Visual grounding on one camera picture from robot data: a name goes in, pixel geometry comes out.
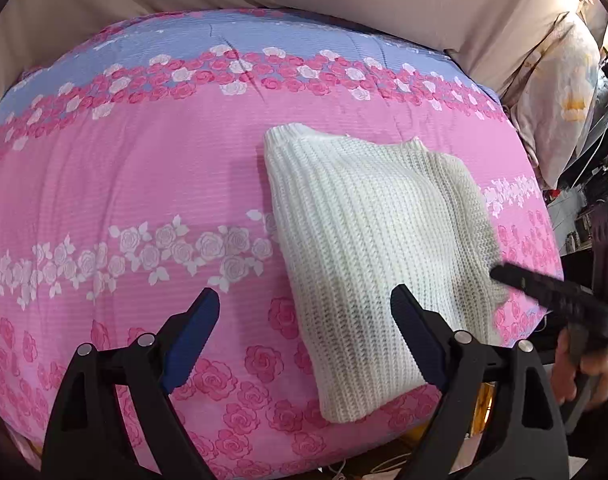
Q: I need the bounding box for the white red black knit sweater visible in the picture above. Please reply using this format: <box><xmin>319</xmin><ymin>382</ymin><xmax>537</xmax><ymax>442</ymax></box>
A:
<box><xmin>264</xmin><ymin>124</ymin><xmax>508</xmax><ymax>424</ymax></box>

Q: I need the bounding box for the floral white pillow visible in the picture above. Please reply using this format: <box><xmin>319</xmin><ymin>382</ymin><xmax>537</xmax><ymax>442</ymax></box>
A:
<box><xmin>502</xmin><ymin>12</ymin><xmax>600</xmax><ymax>190</ymax></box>

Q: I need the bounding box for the cluttered dark shelf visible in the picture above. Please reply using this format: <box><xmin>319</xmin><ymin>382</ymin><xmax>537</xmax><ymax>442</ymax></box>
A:
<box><xmin>546</xmin><ymin>0</ymin><xmax>608</xmax><ymax>261</ymax></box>

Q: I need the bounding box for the person's right hand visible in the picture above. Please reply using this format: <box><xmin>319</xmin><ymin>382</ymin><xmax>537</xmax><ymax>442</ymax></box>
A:
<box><xmin>550</xmin><ymin>328</ymin><xmax>608</xmax><ymax>410</ymax></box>

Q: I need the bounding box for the pink floral quilt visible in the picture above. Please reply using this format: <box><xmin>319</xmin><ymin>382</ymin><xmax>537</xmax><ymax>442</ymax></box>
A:
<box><xmin>0</xmin><ymin>11</ymin><xmax>561</xmax><ymax>479</ymax></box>

